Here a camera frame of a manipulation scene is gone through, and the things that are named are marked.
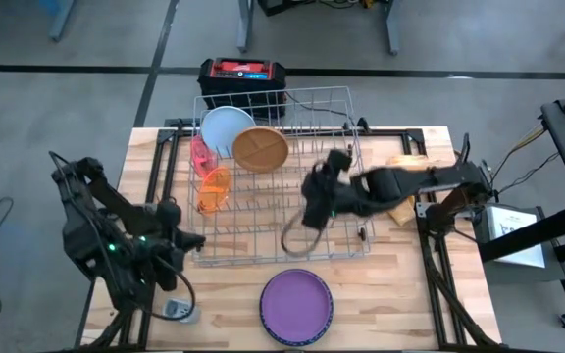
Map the red black power station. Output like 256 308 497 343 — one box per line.
197 57 287 122

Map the grey table leg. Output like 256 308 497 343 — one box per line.
236 0 256 54
384 0 401 56
49 0 77 43

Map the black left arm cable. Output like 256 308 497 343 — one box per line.
152 252 198 323

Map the black equipment box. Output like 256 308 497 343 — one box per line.
257 0 391 17

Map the light blue plate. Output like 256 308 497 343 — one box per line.
199 105 257 159

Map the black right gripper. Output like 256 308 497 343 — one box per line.
300 148 355 231

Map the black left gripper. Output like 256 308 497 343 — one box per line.
152 198 207 293

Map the grey wire dish rack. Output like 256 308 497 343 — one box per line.
186 85 373 269

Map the blue patterned plate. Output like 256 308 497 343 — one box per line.
258 267 334 348

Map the yellow black cable bundle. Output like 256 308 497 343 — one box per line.
490 125 561 195

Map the orange transparent plate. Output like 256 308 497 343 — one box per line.
196 165 233 217

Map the tan divided plate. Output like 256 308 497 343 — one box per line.
231 125 290 175

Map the grey power strip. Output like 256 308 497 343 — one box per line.
163 297 201 326

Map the black aluminium table frame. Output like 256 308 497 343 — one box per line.
74 117 502 352

